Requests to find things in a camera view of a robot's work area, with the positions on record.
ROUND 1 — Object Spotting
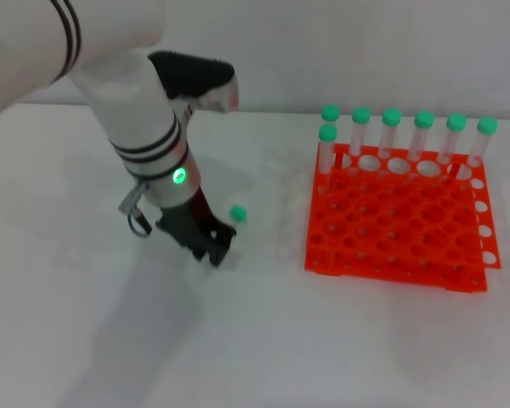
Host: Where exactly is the grey left wrist cable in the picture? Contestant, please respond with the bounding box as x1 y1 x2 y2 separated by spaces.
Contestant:
117 182 153 237

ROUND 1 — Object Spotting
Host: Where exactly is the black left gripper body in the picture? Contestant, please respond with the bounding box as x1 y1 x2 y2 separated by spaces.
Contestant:
155 189 238 256

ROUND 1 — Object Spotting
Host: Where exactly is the orange test tube rack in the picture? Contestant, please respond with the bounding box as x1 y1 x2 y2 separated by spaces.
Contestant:
303 142 502 294

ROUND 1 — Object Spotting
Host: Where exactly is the clear test tube green cap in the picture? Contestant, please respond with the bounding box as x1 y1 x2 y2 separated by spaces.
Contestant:
320 103 341 148
348 106 371 158
207 202 250 273
435 113 468 167
316 123 338 196
466 116 499 167
377 108 402 161
407 110 435 162

